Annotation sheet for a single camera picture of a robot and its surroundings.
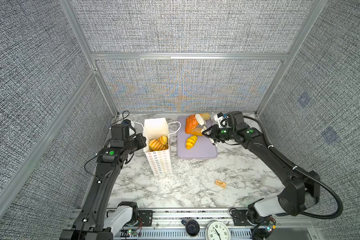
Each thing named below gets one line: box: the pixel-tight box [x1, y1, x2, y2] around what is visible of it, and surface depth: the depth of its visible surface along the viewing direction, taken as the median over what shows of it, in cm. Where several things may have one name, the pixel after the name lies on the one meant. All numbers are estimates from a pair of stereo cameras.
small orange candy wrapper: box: [215, 179, 227, 189], surface depth 85 cm
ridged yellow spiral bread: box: [149, 135, 169, 151], surface depth 88 cm
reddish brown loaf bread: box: [185, 114, 199, 134], surface depth 87 cm
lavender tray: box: [177, 115, 218, 158], surface depth 100 cm
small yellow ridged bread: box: [186, 135, 198, 150], surface depth 102 cm
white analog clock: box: [205, 220, 231, 240], surface depth 68 cm
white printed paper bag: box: [143, 117, 172, 176], surface depth 83 cm
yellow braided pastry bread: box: [159, 135, 167, 145], surface depth 91 cm
